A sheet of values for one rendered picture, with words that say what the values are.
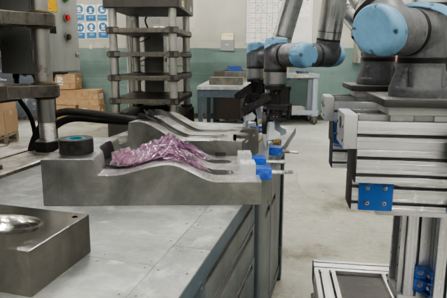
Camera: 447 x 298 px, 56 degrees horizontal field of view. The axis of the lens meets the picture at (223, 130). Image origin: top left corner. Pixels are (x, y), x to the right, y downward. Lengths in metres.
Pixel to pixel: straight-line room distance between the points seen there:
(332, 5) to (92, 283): 1.03
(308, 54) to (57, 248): 0.88
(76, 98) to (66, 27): 6.11
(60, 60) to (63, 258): 1.30
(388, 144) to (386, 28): 0.30
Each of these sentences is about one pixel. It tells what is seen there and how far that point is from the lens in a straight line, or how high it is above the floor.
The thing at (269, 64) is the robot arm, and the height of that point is 1.11.
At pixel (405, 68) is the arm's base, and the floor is 1.11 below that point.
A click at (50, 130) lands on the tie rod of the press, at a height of 0.87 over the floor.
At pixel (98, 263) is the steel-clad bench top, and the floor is 0.80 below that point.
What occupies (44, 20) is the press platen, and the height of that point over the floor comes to 1.26.
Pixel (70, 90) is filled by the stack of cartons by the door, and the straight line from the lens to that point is 8.10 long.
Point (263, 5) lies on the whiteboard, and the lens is 7.82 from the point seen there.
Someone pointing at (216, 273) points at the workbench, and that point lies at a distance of 1.09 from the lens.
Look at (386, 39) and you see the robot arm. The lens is 1.05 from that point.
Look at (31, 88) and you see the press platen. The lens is 1.63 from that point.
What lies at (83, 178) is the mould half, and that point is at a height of 0.86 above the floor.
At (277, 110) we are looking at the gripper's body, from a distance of 1.40.
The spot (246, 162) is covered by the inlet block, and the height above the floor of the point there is 0.88.
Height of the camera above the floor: 1.14
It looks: 10 degrees down
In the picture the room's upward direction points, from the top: straight up
